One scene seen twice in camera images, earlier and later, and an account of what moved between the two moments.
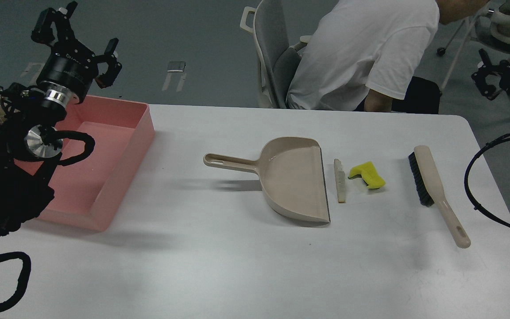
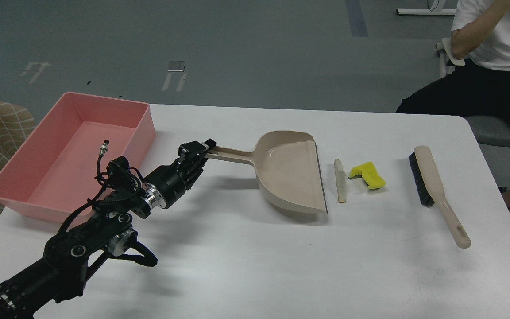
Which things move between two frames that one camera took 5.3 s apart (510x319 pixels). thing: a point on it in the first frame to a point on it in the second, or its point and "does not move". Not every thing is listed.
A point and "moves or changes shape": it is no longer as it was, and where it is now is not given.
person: x=375 y=51 to x=495 y=72
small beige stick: x=340 y=181 does not move
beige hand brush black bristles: x=430 y=190 does not move
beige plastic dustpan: x=291 y=170 moves or changes shape
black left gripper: x=68 y=73 to x=164 y=186
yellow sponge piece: x=369 y=174 does not move
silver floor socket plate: x=176 y=66 does not move
